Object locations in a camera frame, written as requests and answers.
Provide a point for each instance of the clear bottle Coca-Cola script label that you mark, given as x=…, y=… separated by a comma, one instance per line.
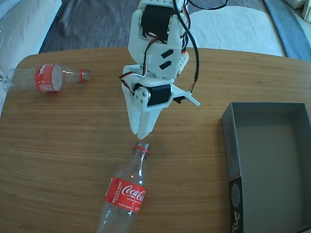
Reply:
x=124, y=194

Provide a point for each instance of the clear bottle red barcode label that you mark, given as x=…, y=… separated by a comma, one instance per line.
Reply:
x=46, y=77

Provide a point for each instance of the grey cardboard box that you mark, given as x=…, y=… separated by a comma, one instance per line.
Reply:
x=274, y=170

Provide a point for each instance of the white rug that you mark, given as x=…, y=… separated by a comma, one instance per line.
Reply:
x=230, y=29

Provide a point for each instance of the blue blanket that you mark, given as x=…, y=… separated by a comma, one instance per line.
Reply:
x=286, y=29

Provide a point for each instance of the white sofa cushion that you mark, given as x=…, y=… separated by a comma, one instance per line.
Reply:
x=22, y=29

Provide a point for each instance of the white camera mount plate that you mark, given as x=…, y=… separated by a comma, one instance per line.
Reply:
x=187, y=95

